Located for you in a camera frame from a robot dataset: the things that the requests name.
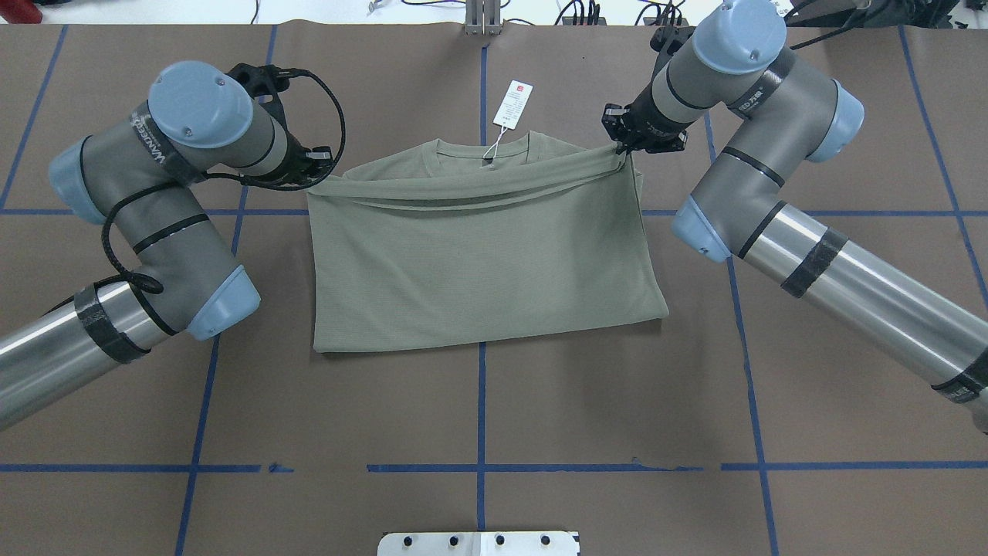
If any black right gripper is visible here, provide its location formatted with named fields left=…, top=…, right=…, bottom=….
left=602, top=27, right=695, bottom=154

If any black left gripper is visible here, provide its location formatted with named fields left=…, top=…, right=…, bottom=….
left=227, top=63, right=334, bottom=191

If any sage green long-sleeve shirt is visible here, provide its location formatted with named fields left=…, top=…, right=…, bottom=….
left=307, top=131, right=669, bottom=353

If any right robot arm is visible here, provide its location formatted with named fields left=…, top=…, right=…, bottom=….
left=602, top=1, right=986, bottom=432

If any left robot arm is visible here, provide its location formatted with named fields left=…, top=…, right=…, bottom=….
left=1, top=60, right=343, bottom=429

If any white shirt hang tag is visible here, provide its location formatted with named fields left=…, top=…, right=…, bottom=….
left=481, top=80, right=534, bottom=165

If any red water bottle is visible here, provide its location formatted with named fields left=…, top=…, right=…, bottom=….
left=0, top=0, right=42, bottom=25

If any aluminium frame post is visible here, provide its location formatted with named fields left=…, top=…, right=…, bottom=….
left=465, top=0, right=503, bottom=36

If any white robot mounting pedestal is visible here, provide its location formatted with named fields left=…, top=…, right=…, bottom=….
left=377, top=531, right=581, bottom=555

